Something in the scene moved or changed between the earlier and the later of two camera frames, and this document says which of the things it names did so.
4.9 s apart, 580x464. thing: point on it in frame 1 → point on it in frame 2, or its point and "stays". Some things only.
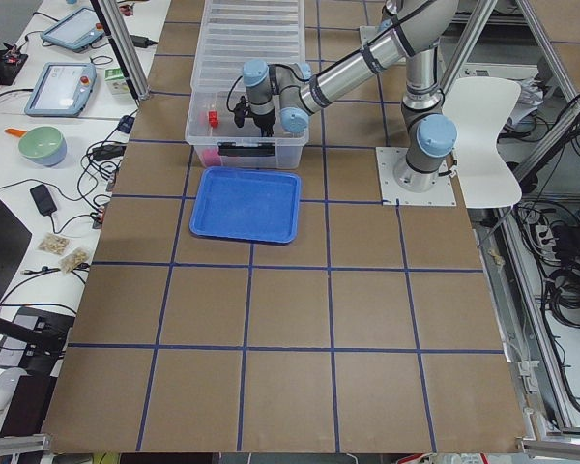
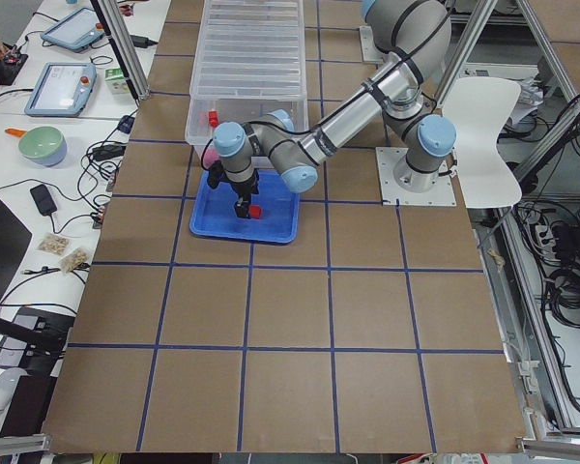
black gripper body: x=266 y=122 → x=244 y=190
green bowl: x=44 y=145 stays
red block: x=213 y=118 stays
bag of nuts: x=55 y=244 stays
